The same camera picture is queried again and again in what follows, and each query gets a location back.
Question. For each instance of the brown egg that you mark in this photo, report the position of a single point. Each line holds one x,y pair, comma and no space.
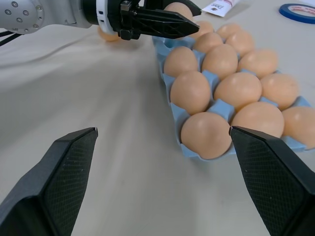
206,28
258,63
300,126
180,61
237,90
182,11
190,93
220,61
206,135
242,43
257,120
108,37
229,29
208,43
279,91

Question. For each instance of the blue tape roll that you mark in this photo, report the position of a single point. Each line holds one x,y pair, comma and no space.
285,12

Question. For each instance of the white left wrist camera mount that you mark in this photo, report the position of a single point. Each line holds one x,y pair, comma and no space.
104,19

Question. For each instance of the blue egg tray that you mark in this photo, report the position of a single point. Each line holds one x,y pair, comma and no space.
220,108

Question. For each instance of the white printed tube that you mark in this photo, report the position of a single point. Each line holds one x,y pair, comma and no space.
219,8

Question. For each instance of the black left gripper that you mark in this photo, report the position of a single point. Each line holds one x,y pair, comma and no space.
128,22

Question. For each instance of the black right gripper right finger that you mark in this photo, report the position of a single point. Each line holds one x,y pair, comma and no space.
278,186

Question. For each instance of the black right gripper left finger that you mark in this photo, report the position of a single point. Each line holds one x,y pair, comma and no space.
37,191

